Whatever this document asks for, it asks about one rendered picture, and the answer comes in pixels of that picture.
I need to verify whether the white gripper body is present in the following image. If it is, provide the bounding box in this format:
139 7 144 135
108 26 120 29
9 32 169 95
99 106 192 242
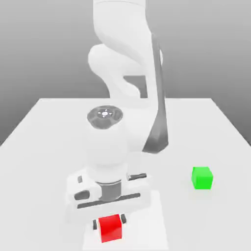
65 191 153 223

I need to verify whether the small green cube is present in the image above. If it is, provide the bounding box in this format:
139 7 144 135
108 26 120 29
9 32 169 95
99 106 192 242
191 166 214 190

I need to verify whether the small red cube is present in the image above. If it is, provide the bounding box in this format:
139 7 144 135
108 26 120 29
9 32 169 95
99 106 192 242
98 214 124 243

